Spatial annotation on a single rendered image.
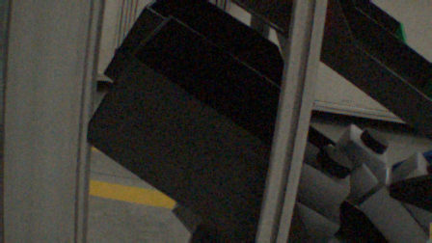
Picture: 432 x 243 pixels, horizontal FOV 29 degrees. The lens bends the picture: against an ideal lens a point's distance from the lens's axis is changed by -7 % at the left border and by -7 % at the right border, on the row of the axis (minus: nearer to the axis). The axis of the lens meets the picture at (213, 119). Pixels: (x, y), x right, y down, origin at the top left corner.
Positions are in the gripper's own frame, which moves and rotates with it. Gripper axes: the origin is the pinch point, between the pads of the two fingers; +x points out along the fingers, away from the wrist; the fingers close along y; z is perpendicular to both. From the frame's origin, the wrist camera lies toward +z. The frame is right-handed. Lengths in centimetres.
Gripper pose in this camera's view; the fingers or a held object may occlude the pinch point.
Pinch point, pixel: (430, 176)
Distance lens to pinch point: 70.0
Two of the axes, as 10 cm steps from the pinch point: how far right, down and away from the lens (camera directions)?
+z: -1.4, -9.6, -2.4
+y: -2.3, 2.6, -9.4
